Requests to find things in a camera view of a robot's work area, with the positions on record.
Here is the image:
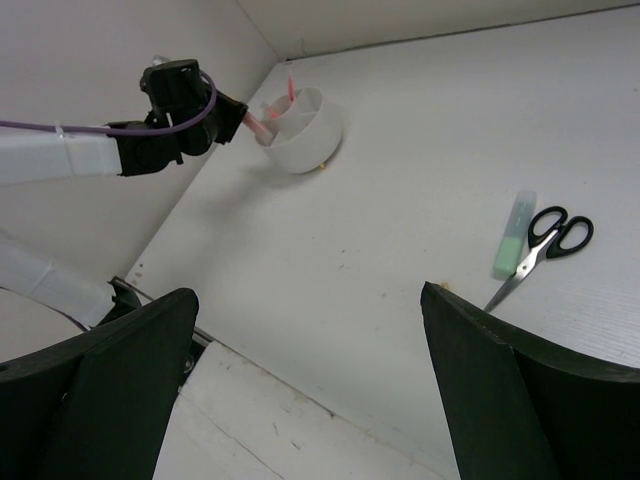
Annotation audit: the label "green highlighter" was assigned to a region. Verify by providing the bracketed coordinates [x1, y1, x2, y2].
[492, 190, 537, 280]

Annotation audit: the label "white round divided container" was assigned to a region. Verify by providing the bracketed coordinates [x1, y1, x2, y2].
[262, 87, 343, 174]

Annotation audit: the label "red and white pen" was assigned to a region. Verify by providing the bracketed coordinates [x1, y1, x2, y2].
[287, 74, 296, 106]

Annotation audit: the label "black handled scissors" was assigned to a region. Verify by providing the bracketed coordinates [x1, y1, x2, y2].
[483, 205, 595, 313]

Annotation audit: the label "orange pink highlighter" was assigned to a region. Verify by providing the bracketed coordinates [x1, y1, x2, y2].
[242, 112, 274, 147]

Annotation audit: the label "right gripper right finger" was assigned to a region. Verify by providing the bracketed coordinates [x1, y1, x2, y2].
[420, 283, 639, 479]

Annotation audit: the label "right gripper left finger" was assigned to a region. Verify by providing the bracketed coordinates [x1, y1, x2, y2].
[1, 288, 199, 479]

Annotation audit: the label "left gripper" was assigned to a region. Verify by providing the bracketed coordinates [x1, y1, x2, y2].
[140, 59, 248, 156]

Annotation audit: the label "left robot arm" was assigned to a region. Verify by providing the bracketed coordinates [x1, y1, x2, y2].
[1, 57, 249, 331]

